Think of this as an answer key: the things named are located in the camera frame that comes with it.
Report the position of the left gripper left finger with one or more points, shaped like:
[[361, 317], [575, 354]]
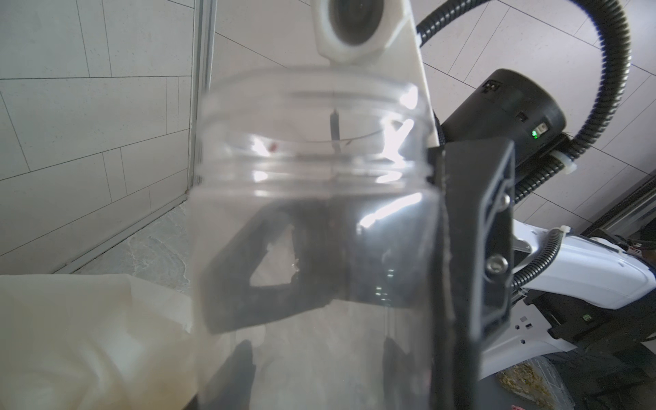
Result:
[[231, 386]]

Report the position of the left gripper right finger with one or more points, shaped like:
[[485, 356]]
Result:
[[407, 376]]

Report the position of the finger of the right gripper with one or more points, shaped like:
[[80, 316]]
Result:
[[286, 260], [473, 262]]

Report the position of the small frosted lid jar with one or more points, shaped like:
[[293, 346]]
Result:
[[356, 141]]

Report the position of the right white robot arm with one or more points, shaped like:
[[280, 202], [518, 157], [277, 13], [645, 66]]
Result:
[[567, 292]]

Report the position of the white trash bag liner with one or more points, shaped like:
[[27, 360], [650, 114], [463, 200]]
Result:
[[94, 342]]

